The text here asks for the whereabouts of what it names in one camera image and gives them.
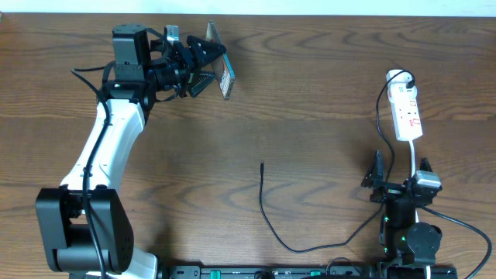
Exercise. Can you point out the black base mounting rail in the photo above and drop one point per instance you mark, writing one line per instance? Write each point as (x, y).
(337, 270)

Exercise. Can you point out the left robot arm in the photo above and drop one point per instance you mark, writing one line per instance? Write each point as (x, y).
(84, 227)

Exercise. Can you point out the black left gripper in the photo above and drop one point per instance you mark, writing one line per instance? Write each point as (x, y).
(187, 64)

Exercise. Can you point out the white power strip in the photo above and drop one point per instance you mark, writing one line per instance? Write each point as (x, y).
(402, 94)

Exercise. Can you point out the Galaxy S25 Ultra smartphone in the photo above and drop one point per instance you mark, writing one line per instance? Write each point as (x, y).
(221, 66)

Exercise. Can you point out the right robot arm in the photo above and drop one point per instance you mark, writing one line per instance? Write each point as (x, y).
(410, 246)

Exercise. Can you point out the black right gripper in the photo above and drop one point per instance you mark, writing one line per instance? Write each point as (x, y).
(375, 174)

